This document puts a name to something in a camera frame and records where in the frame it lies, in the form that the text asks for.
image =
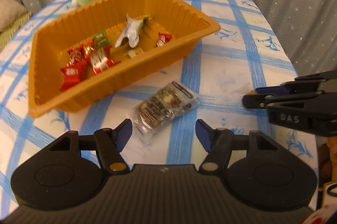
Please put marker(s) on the orange plastic tray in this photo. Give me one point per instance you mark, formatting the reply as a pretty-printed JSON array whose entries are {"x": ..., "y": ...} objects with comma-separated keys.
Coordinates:
[{"x": 171, "y": 19}]

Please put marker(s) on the beige cushion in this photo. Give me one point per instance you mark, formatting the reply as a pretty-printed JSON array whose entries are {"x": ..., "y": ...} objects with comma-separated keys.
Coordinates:
[{"x": 9, "y": 11}]

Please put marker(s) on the yellow candy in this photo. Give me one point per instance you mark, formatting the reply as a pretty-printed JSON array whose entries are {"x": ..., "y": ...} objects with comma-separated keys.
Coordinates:
[{"x": 134, "y": 52}]

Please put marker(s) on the dark red candy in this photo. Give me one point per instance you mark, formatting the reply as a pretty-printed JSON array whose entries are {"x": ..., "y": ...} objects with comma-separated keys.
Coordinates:
[{"x": 79, "y": 53}]

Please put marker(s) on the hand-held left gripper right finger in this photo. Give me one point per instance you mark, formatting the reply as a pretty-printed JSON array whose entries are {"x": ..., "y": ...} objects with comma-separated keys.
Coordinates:
[{"x": 204, "y": 134}]

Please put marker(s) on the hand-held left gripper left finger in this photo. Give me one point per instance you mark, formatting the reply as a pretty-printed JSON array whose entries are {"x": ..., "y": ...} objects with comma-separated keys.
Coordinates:
[{"x": 125, "y": 132}]

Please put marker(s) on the large red snack packet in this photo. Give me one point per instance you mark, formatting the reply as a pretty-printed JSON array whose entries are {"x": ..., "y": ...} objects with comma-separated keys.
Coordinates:
[{"x": 72, "y": 74}]

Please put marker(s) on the red white printed cloth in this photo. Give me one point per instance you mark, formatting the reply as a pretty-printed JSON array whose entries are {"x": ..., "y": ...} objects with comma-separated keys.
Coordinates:
[{"x": 320, "y": 216}]

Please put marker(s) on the person's right hand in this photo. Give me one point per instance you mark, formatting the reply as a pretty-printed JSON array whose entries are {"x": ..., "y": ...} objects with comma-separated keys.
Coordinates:
[{"x": 325, "y": 161}]

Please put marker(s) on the clear dark snack packet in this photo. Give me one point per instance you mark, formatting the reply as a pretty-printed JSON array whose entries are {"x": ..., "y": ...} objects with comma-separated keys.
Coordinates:
[{"x": 165, "y": 105}]

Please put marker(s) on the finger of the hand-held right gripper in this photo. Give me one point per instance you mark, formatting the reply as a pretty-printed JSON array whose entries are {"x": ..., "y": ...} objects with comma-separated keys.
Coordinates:
[
  {"x": 267, "y": 90},
  {"x": 263, "y": 101}
]

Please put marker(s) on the small red candy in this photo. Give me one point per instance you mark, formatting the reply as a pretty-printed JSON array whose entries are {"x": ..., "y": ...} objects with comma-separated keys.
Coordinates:
[{"x": 163, "y": 38}]

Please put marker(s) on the red packet with pale label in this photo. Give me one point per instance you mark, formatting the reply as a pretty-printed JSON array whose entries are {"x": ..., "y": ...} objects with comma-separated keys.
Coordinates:
[{"x": 98, "y": 61}]

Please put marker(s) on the blue checked tablecloth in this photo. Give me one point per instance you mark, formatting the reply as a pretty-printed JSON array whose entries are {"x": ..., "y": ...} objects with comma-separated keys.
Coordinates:
[{"x": 223, "y": 61}]

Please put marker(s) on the silver green snack bag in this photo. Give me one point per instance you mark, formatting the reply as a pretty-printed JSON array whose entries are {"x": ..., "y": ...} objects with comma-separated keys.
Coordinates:
[{"x": 130, "y": 32}]

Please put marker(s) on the green candy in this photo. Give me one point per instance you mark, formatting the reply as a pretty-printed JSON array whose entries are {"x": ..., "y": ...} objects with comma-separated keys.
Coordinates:
[{"x": 101, "y": 37}]

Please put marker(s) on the green zigzag cushion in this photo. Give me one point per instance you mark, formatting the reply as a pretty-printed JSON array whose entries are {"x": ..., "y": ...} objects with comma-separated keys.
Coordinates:
[{"x": 10, "y": 34}]

